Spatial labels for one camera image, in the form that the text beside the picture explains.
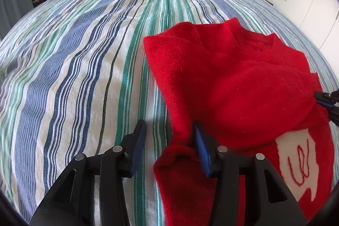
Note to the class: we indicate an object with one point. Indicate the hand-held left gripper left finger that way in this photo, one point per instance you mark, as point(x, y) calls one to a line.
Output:
point(137, 151)

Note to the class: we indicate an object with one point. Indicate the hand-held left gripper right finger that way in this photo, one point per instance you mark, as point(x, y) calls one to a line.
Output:
point(202, 154)

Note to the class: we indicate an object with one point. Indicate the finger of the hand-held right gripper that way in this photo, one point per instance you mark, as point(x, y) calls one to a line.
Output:
point(334, 116)
point(327, 97)

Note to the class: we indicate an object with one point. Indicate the red knitted sweater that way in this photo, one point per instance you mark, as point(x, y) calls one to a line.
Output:
point(238, 88)

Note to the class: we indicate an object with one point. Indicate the striped bed sheet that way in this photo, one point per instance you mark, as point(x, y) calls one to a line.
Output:
point(79, 56)

